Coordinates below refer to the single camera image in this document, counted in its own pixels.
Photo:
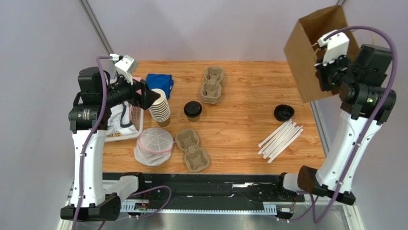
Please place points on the brown paper bag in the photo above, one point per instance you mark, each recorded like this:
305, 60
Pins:
301, 54

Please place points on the white crumpled cloth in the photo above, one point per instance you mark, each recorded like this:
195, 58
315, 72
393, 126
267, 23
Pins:
120, 121

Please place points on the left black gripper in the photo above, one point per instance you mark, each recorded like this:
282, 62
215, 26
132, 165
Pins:
147, 97

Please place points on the single cardboard cup carrier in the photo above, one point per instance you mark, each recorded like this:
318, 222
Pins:
196, 159

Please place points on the stack of paper cups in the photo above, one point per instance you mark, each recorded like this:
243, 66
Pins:
160, 110

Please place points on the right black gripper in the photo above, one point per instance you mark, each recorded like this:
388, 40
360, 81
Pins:
323, 69

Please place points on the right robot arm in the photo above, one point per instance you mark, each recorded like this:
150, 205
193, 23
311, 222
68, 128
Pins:
365, 107

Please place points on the bundle of white straws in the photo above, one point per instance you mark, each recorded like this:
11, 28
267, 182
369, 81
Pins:
279, 140

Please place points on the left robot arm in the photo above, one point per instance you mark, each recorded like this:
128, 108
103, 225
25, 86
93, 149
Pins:
88, 123

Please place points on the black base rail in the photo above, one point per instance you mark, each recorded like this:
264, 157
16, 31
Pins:
218, 192

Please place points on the blue folded cloth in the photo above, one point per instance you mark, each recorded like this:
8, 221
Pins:
164, 82

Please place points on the paper coffee cup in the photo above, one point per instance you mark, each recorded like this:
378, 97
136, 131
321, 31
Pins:
193, 118

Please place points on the stack of black lids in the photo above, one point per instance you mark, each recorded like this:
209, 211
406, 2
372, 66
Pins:
283, 112

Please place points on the white plastic basket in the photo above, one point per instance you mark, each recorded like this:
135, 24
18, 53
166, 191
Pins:
137, 120

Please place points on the black cup lid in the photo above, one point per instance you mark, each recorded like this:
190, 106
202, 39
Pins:
193, 107

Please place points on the white mesh food cover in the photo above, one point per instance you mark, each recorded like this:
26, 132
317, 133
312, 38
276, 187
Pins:
153, 147

